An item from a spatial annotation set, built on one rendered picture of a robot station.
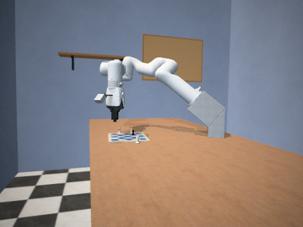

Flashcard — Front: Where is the blue and cream chessboard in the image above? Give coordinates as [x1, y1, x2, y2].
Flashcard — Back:
[109, 133, 150, 142]

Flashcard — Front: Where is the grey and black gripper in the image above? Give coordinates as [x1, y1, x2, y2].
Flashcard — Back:
[106, 87, 125, 120]

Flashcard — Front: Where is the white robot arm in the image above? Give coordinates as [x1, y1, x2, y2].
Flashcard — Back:
[94, 57, 202, 107]

